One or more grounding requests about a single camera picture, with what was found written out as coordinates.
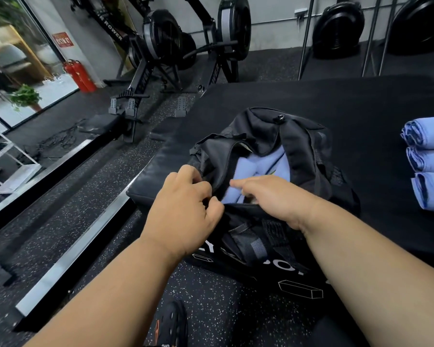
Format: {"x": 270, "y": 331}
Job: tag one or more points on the person's right hand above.
{"x": 278, "y": 202}

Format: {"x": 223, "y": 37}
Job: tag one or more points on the black fan wheel machine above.
{"x": 338, "y": 30}
{"x": 419, "y": 25}

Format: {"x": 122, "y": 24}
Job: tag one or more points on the glass window front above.
{"x": 18, "y": 57}

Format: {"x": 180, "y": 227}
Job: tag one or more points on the person's right fingers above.
{"x": 247, "y": 184}

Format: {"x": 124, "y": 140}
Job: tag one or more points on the white metal shelf rack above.
{"x": 7, "y": 166}

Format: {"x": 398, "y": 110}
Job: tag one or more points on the green potted plant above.
{"x": 24, "y": 97}

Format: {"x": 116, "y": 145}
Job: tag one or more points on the red wall sign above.
{"x": 62, "y": 41}

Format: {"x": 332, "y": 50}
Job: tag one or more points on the rolled blue towel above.
{"x": 428, "y": 133}
{"x": 430, "y": 159}
{"x": 432, "y": 191}

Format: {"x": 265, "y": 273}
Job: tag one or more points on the black padded platform white print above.
{"x": 365, "y": 111}

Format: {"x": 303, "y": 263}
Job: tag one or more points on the black rowing machine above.
{"x": 159, "y": 39}
{"x": 233, "y": 28}

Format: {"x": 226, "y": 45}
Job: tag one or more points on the black gym bag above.
{"x": 303, "y": 151}

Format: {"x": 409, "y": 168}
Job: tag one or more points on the red fire extinguisher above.
{"x": 86, "y": 75}
{"x": 75, "y": 76}

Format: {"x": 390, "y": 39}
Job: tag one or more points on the person's right forearm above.
{"x": 369, "y": 278}

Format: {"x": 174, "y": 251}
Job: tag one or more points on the person's left forearm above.
{"x": 119, "y": 292}

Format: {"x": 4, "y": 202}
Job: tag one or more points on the person's left hand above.
{"x": 177, "y": 213}

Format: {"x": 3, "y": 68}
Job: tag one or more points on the blue towel with green print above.
{"x": 246, "y": 166}

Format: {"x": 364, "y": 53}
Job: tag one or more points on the grey metal rack pole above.
{"x": 306, "y": 36}
{"x": 371, "y": 36}
{"x": 387, "y": 36}

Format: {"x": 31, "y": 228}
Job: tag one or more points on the person's left thumb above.
{"x": 214, "y": 212}

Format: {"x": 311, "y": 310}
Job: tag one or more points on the black shoe orange trim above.
{"x": 171, "y": 327}

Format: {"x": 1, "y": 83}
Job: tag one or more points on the white wall socket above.
{"x": 300, "y": 11}

